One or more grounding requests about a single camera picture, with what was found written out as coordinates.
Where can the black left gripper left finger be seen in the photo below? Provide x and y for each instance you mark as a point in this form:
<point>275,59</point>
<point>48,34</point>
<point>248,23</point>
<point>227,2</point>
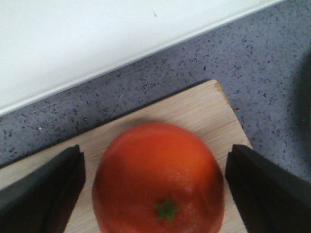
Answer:
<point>43,201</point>

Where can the orange toy mandarin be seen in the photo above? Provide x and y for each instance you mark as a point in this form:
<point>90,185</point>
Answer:
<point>158,178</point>

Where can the wooden cutting board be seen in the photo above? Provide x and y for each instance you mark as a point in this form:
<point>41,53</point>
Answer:
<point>204,110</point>

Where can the white rectangular tray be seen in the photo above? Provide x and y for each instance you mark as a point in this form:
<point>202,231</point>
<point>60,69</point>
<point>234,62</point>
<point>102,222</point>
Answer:
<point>47,46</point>

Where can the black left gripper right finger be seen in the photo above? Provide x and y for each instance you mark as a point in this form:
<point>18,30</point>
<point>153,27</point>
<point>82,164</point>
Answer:
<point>269,198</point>

